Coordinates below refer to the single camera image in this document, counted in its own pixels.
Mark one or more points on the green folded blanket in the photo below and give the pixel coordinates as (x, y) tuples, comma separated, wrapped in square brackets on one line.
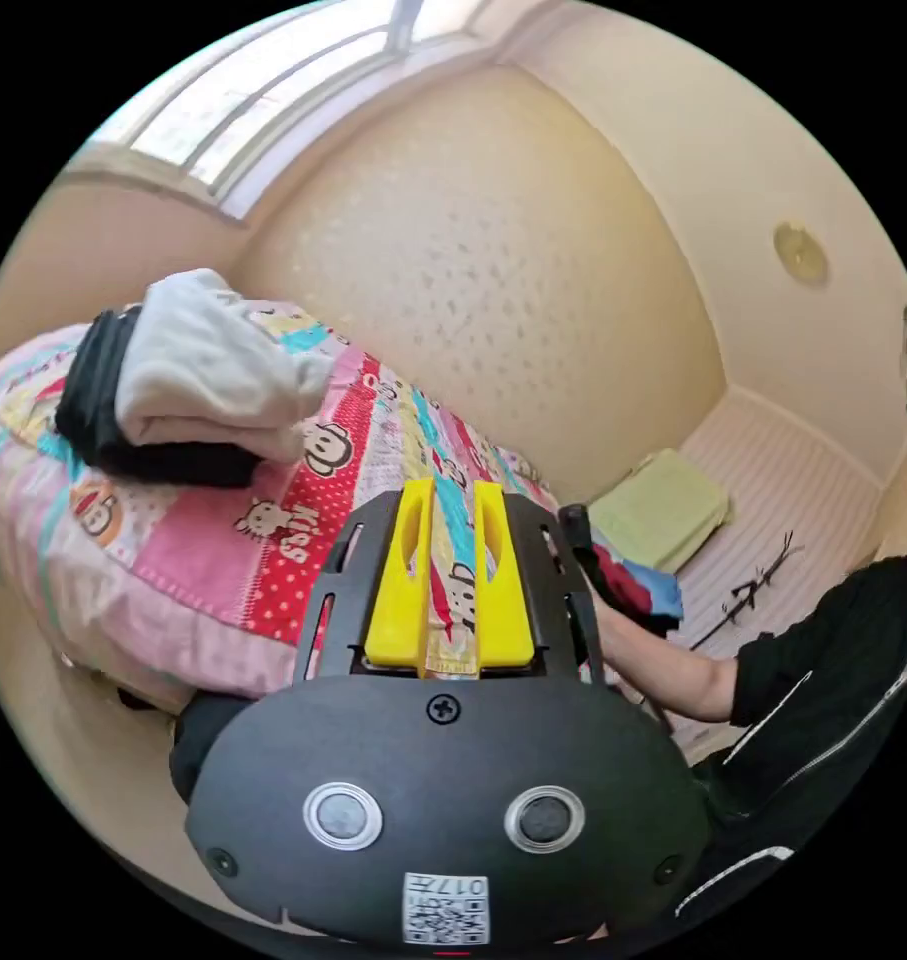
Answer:
[(659, 510)]

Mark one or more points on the window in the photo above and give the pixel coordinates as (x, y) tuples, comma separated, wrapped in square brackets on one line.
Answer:
[(273, 97)]

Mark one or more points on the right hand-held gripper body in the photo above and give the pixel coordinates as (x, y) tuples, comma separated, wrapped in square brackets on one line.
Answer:
[(599, 576)]

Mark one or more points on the round lamp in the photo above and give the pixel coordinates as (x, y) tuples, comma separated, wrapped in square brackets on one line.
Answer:
[(800, 253)]

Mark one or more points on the red long sleeve shirt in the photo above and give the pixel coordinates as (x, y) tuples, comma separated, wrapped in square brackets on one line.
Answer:
[(624, 586)]

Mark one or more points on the blue garment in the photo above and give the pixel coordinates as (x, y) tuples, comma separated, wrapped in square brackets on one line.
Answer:
[(663, 592)]

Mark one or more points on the person's right forearm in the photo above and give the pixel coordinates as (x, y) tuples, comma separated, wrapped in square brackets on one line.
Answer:
[(685, 679)]

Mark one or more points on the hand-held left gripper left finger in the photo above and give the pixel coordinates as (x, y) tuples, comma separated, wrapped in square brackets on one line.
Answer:
[(397, 600)]

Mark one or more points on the person's right hand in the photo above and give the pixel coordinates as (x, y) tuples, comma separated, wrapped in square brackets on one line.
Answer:
[(614, 649)]

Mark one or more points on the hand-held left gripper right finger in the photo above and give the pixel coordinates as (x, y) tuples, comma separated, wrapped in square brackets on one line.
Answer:
[(502, 607)]

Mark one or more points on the pile of clothes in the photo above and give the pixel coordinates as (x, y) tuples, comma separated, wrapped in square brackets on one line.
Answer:
[(190, 375)]

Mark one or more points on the person's body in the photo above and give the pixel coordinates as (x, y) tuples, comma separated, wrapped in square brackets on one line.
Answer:
[(798, 720)]

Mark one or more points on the bed with printed pink quilt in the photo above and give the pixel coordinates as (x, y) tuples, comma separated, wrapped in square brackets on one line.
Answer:
[(198, 577)]

